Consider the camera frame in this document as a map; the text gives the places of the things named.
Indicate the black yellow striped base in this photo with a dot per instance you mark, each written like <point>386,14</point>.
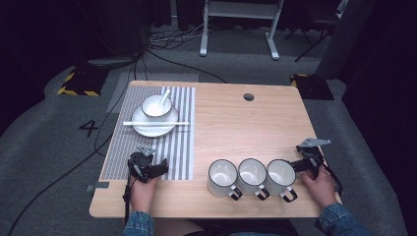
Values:
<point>311,87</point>
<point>82,83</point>

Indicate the white chopsticks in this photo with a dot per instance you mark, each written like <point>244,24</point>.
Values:
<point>154,123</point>

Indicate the white round plate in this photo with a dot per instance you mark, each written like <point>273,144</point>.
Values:
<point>154,129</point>

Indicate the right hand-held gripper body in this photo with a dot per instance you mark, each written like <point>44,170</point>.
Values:
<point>314,154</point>

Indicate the white bowl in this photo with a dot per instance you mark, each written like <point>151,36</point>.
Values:
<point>154,108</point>

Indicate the black tripod stand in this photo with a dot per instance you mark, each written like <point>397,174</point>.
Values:
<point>311,29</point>

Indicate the person's lap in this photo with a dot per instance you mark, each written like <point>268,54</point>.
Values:
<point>226,229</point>

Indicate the person's left hand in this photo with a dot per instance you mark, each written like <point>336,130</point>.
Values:
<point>142,195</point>

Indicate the grey striped placemat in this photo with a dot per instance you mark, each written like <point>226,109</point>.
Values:
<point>131,154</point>

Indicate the person's right hand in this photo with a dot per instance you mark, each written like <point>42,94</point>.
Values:
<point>323,190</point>

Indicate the grey stand base plate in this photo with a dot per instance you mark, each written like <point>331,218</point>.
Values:
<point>111,61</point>

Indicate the white desk frame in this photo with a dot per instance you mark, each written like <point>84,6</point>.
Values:
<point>241,11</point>

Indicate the grey upright column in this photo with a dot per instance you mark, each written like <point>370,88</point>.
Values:
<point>347,36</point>

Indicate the grey tape strip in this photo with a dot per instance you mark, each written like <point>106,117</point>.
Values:
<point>98,186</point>

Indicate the white ceramic spoon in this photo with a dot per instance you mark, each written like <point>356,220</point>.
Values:
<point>165,96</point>

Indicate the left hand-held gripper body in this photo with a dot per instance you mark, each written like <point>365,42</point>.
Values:
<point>141,162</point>

